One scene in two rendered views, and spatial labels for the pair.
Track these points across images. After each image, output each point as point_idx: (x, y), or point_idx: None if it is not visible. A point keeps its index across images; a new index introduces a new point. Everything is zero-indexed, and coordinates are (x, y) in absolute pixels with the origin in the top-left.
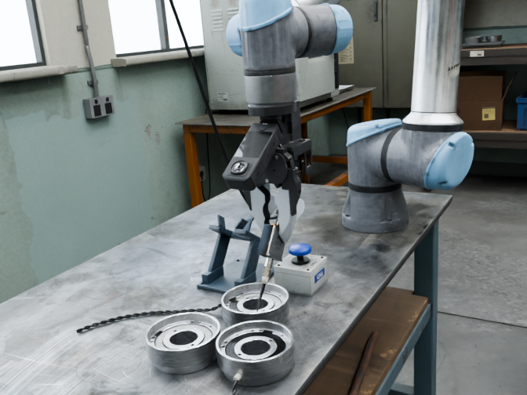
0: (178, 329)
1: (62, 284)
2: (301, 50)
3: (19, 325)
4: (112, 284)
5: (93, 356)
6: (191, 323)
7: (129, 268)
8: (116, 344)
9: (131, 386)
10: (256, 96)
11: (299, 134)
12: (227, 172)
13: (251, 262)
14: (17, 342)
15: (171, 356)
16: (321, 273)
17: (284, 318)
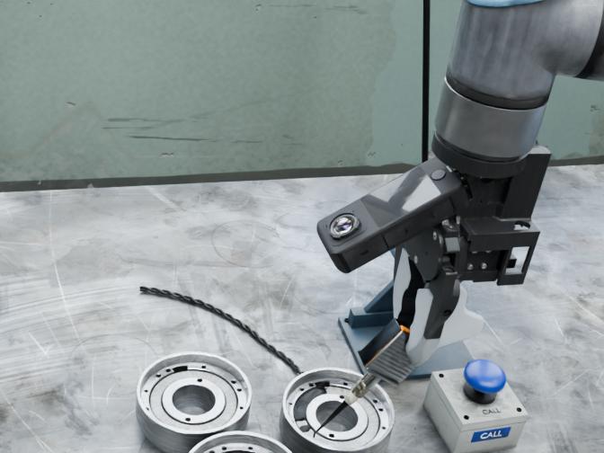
0: (205, 381)
1: (214, 199)
2: (571, 71)
3: (109, 234)
4: (258, 241)
5: (113, 340)
6: (230, 383)
7: (307, 226)
8: (153, 340)
9: (93, 416)
10: (439, 120)
11: (525, 210)
12: (327, 221)
13: None
14: (79, 258)
15: (143, 417)
16: (496, 433)
17: None
